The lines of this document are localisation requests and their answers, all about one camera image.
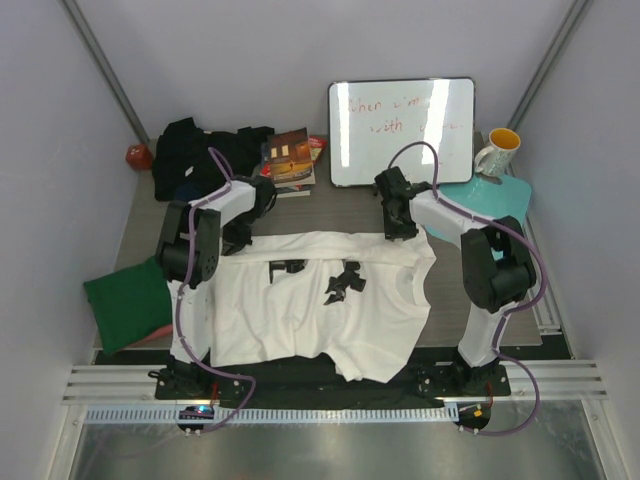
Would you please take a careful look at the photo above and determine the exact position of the red cube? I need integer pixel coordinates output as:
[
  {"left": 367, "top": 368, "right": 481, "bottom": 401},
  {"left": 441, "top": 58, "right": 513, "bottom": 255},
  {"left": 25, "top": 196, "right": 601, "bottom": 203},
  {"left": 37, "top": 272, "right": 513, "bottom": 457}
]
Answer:
[{"left": 125, "top": 144, "right": 153, "bottom": 171}]

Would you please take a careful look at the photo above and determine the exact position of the black t-shirt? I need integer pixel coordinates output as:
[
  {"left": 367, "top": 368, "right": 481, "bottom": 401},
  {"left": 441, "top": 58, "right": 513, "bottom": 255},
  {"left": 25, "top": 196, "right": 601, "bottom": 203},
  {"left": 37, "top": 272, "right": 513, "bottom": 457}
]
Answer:
[{"left": 151, "top": 117, "right": 275, "bottom": 202}]

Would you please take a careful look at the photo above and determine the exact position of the blue Nineteen Eighty-Four book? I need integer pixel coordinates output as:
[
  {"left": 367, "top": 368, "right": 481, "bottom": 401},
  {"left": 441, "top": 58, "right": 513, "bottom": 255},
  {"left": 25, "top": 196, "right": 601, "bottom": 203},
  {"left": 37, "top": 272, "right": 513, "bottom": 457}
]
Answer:
[{"left": 259, "top": 142, "right": 311, "bottom": 200}]

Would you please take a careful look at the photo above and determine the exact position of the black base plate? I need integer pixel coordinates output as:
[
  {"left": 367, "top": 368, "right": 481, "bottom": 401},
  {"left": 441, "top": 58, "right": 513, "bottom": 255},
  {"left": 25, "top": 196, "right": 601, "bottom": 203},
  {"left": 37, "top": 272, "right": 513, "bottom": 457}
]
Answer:
[{"left": 94, "top": 344, "right": 512, "bottom": 409}]

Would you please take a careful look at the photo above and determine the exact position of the white mug yellow inside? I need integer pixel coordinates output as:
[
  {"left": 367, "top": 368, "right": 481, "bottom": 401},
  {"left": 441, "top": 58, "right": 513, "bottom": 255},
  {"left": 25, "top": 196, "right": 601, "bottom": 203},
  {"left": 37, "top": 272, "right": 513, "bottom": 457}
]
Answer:
[{"left": 474, "top": 128, "right": 521, "bottom": 178}]

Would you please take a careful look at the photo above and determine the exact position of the brown Edward Tulane book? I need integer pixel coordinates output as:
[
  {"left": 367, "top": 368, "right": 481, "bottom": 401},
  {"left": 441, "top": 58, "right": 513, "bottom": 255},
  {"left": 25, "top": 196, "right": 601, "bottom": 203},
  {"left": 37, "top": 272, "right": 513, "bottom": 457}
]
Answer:
[{"left": 266, "top": 128, "right": 315, "bottom": 188}]

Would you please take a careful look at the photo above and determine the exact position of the aluminium frame post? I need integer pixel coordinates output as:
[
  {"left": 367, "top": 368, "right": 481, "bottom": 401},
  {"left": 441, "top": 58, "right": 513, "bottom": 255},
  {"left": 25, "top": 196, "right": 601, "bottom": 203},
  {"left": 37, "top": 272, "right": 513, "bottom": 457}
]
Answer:
[
  {"left": 507, "top": 0, "right": 594, "bottom": 131},
  {"left": 59, "top": 0, "right": 150, "bottom": 145}
]

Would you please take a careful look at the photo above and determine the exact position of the right aluminium frame post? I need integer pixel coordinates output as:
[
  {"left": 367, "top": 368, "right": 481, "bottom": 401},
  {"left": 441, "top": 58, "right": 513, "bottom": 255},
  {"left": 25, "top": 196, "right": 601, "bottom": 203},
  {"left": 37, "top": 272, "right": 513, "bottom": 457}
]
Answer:
[{"left": 507, "top": 0, "right": 594, "bottom": 131}]

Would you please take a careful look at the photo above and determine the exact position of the left aluminium frame post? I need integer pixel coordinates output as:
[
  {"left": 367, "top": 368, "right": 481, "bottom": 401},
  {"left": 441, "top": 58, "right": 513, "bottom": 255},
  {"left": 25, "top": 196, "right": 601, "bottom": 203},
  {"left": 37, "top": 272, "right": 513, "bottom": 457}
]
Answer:
[{"left": 59, "top": 0, "right": 150, "bottom": 145}]

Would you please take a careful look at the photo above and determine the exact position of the folded green t-shirt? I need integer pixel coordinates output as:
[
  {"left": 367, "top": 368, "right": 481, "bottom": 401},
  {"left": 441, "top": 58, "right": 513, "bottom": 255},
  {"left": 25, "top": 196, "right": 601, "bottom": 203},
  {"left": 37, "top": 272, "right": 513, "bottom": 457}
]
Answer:
[{"left": 83, "top": 257, "right": 172, "bottom": 355}]

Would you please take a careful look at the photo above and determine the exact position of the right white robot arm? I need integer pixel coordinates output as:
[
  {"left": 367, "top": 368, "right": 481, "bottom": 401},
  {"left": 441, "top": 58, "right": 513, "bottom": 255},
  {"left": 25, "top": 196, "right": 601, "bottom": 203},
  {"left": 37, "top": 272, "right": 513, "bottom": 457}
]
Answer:
[{"left": 375, "top": 167, "right": 537, "bottom": 395}]

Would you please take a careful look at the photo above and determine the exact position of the slotted cable duct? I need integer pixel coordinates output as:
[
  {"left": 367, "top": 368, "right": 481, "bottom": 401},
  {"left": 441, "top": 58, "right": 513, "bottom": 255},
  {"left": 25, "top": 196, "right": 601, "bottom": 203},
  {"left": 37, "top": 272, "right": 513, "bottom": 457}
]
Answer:
[{"left": 85, "top": 404, "right": 459, "bottom": 426}]

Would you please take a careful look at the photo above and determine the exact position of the white whiteboard with writing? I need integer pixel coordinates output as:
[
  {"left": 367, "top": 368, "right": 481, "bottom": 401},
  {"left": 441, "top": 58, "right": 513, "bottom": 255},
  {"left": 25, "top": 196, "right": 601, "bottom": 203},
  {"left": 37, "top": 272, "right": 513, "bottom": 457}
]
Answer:
[{"left": 328, "top": 77, "right": 475, "bottom": 187}]

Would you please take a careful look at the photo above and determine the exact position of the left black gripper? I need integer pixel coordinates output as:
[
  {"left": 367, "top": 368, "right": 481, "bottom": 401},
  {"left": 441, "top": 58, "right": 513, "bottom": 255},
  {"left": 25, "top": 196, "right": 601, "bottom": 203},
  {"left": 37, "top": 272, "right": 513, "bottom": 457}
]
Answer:
[{"left": 220, "top": 211, "right": 265, "bottom": 258}]

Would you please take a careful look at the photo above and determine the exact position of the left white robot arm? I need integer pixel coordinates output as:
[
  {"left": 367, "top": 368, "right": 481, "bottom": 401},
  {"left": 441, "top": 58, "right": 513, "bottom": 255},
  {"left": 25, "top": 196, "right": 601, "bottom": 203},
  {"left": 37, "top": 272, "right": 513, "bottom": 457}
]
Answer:
[{"left": 155, "top": 176, "right": 277, "bottom": 399}]

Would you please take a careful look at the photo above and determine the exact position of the red Treehouse book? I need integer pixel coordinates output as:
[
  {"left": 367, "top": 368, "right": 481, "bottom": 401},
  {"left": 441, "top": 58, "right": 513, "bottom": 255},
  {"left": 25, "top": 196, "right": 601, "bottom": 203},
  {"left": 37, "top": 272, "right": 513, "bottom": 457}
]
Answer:
[{"left": 260, "top": 136, "right": 327, "bottom": 197}]

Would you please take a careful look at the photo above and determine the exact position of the teal cutting board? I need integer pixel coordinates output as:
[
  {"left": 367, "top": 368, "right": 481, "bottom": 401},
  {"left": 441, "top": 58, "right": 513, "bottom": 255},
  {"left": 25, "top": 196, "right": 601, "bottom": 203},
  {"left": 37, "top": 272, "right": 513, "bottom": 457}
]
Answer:
[{"left": 422, "top": 173, "right": 534, "bottom": 241}]

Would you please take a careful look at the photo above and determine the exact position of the folded pink t-shirt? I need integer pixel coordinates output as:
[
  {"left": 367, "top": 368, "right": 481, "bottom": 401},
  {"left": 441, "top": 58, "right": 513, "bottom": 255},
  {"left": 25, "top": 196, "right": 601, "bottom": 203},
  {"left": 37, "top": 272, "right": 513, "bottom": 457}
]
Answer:
[{"left": 131, "top": 324, "right": 173, "bottom": 347}]

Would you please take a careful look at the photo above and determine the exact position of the white t-shirt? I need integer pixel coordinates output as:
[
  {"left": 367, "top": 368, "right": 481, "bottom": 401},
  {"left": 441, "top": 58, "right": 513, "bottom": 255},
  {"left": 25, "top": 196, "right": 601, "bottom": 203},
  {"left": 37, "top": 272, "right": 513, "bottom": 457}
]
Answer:
[{"left": 207, "top": 231, "right": 436, "bottom": 383}]

